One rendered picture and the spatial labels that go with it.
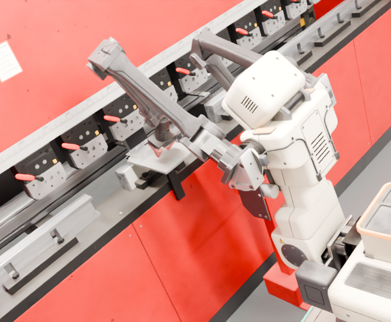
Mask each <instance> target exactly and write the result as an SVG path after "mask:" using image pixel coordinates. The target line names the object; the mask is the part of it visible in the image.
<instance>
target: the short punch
mask: <svg viewBox="0 0 391 322"><path fill-rule="evenodd" d="M147 142H148V140H147V135H146V133H145V131H144V129H143V127H142V128H140V129H139V130H138V131H136V132H135V133H133V134H132V135H131V136H129V137H127V138H126V139H125V140H124V143H125V145H126V147H127V150H129V151H130V154H132V153H134V152H135V151H137V150H138V149H139V148H140V147H142V146H144V145H145V144H146V143H147Z"/></svg>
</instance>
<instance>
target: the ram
mask: <svg viewBox="0 0 391 322"><path fill-rule="evenodd" d="M243 1H244V0H0V43H2V42H4V41H6V40H7V42H8V44H9V45H10V47H11V49H12V51H13V53H14V55H15V57H16V58H17V61H18V62H19V64H20V66H21V68H22V69H23V72H21V73H19V74H17V75H15V76H14V77H12V78H10V79H8V80H6V81H4V82H2V83H1V81H0V153H2V152H3V151H5V150H7V149H8V148H10V147H11V146H13V145H14V144H16V143H18V142H19V141H21V140H23V139H24V138H26V137H27V136H29V135H31V134H32V133H33V132H35V131H37V130H38V129H40V128H41V127H43V126H45V125H46V124H48V123H50V122H51V121H53V120H54V119H56V118H58V117H59V116H61V115H62V114H64V113H66V112H67V111H69V110H70V109H72V108H74V107H75V106H76V105H79V104H80V103H81V102H83V101H85V100H86V99H88V98H89V97H91V96H93V95H94V94H96V93H97V92H99V91H101V90H102V89H104V88H106V87H107V86H109V85H110V84H112V83H113V82H115V80H114V79H113V78H112V77H111V76H109V75H108V76H107V77H106V78H105V80H101V79H100V78H98V77H97V76H96V75H95V74H94V73H93V72H92V71H91V70H90V69H89V68H88V67H87V66H86V65H87V64H88V63H89V61H88V57H90V55H91V54H92V53H93V52H94V50H95V49H96V48H97V47H98V46H99V45H100V44H101V42H102V41H103V40H104V39H105V40H108V39H109V38H110V37H112V38H113V39H115V40H116V41H117V42H118V43H119V44H120V45H121V46H122V48H123V49H124V50H125V52H126V54H125V55H126V57H127V58H128V59H129V60H130V62H131V63H132V64H133V65H134V66H135V67H136V68H137V67H139V66H141V65H142V64H144V63H145V62H147V61H149V60H150V59H152V58H153V57H155V56H157V55H158V54H160V53H161V52H163V51H164V50H166V49H168V48H169V47H171V46H173V45H174V44H175V43H178V42H179V41H180V40H182V39H184V38H185V37H187V36H188V35H190V34H192V33H193V32H195V31H197V30H198V29H200V28H201V27H203V26H205V25H206V24H207V23H209V22H211V21H212V20H214V19H216V18H217V17H219V16H221V15H222V14H223V13H225V12H227V11H228V10H230V9H231V8H233V7H235V6H236V5H238V4H240V3H241V2H243ZM265 1H267V0H257V1H255V2H253V3H252V4H250V5H248V6H247V7H246V8H244V9H242V10H241V11H239V12H238V13H236V14H234V15H233V16H232V17H230V18H228V19H227V20H225V21H223V22H222V23H220V24H219V25H217V26H216V27H214V28H213V29H211V30H210V31H211V32H212V33H213V34H216V33H218V32H219V31H221V30H222V29H224V28H225V27H227V26H228V25H230V24H232V23H233V22H234V21H236V20H238V19H239V18H241V17H242V16H244V15H245V14H247V13H248V12H250V11H252V10H253V9H254V8H256V7H258V6H259V5H261V4H263V3H264V2H265ZM191 46H192V42H190V43H189V44H188V45H186V46H184V47H183V48H181V49H180V50H178V51H177V52H175V53H174V54H172V55H170V56H169V57H167V58H165V59H164V60H163V61H161V62H159V63H158V64H156V65H155V66H153V67H151V68H150V69H149V70H147V71H145V72H144V73H143V74H144V75H145V76H147V78H148V77H150V76H152V75H153V74H154V73H156V72H158V71H159V70H161V69H163V68H164V67H165V66H167V65H168V64H170V63H172V62H173V61H175V60H176V59H178V58H179V57H181V56H182V55H184V54H186V53H187V52H188V51H190V50H191ZM124 93H126V92H125V91H124V90H123V89H122V88H119V89H117V90H115V91H114V92H112V93H111V94H109V95H107V96H106V97H105V98H103V99H101V100H100V101H98V102H97V103H95V104H94V105H92V106H91V107H89V108H87V109H86V110H84V111H82V112H81V113H80V114H78V115H76V116H75V117H73V118H72V119H70V120H68V121H67V122H66V123H64V124H62V125H61V126H59V127H57V128H56V129H54V130H53V131H51V132H50V133H48V134H47V135H45V136H43V137H42V138H41V139H38V140H37V141H36V142H34V143H32V144H31V145H29V146H28V147H26V148H25V149H23V150H22V151H20V152H18V153H17V154H15V155H14V156H12V157H11V158H9V159H8V160H6V161H4V162H3V163H1V164H0V174H1V173H2V172H4V171H5V170H7V169H8V168H10V167H11V166H13V165H15V164H16V163H17V162H19V161H21V160H22V159H23V158H26V157H27V156H28V155H30V154H32V153H33V152H34V151H36V150H38V149H39V148H41V147H42V146H44V145H45V144H47V143H48V142H50V141H51V140H53V139H55V138H56V137H57V136H59V135H61V134H62V133H64V132H65V131H67V130H68V129H70V128H71V127H73V126H75V125H76V124H78V123H79V122H81V121H82V120H84V119H85V118H87V117H88V116H90V115H92V114H93V113H94V112H96V111H97V110H99V109H101V108H102V107H104V106H105V105H107V104H108V103H110V102H111V101H113V100H115V99H116V98H117V97H119V96H121V95H122V94H124Z"/></svg>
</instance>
